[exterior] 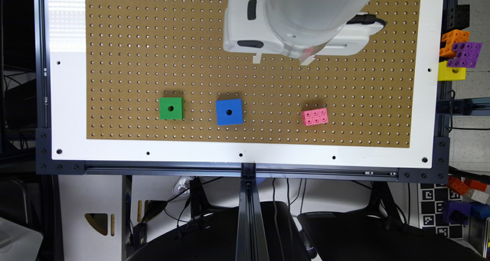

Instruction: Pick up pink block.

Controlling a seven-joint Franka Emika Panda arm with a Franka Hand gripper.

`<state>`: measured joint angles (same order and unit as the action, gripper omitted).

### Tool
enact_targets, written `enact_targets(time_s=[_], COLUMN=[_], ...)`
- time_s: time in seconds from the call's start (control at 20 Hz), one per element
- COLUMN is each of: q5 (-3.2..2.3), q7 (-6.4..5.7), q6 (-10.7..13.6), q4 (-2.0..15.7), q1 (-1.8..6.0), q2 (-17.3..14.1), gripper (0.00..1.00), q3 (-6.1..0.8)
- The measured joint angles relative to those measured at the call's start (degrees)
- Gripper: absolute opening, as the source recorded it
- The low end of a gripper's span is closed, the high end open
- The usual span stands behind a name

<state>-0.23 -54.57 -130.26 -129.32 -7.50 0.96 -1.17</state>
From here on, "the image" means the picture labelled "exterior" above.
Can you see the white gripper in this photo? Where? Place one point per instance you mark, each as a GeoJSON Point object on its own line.
{"type": "Point", "coordinates": [298, 28]}

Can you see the pink block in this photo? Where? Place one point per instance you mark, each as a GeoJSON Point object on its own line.
{"type": "Point", "coordinates": [314, 117]}

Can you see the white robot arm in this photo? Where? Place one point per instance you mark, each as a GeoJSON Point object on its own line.
{"type": "Point", "coordinates": [299, 29]}

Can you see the blue cube block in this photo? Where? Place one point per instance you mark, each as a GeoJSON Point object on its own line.
{"type": "Point", "coordinates": [229, 112]}

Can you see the green cube block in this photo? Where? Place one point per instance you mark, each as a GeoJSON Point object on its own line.
{"type": "Point", "coordinates": [171, 108]}

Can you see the yellow block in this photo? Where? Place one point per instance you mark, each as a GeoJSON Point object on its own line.
{"type": "Point", "coordinates": [446, 73]}

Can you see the black block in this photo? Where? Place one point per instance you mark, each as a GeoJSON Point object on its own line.
{"type": "Point", "coordinates": [456, 17]}

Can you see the red orange block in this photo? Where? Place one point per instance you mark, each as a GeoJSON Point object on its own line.
{"type": "Point", "coordinates": [462, 187]}

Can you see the dark purple block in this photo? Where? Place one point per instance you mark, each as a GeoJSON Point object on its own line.
{"type": "Point", "coordinates": [456, 212]}

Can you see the brown pegboard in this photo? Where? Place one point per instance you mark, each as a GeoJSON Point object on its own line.
{"type": "Point", "coordinates": [141, 50]}

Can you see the fiducial marker sheet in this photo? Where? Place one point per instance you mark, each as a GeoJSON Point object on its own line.
{"type": "Point", "coordinates": [431, 198]}

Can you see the white table board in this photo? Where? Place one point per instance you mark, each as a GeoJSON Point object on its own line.
{"type": "Point", "coordinates": [67, 72]}

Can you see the dark aluminium table frame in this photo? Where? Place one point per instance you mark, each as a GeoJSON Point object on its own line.
{"type": "Point", "coordinates": [92, 193]}

